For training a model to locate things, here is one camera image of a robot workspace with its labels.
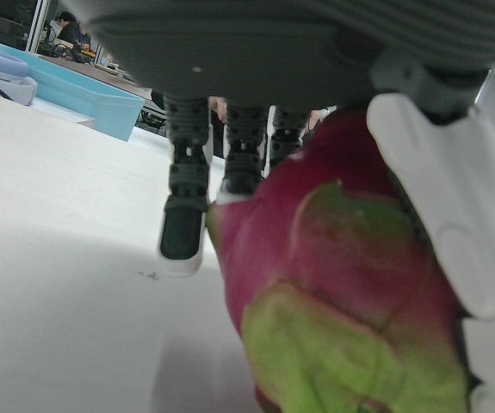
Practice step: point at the seated person with black hair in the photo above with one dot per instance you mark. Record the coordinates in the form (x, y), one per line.
(66, 28)

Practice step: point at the light blue plastic bin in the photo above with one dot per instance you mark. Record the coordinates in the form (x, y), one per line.
(92, 103)

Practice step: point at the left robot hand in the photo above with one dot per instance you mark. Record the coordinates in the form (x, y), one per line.
(251, 43)

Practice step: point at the red dragon fruit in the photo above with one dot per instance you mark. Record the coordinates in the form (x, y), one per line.
(337, 279)

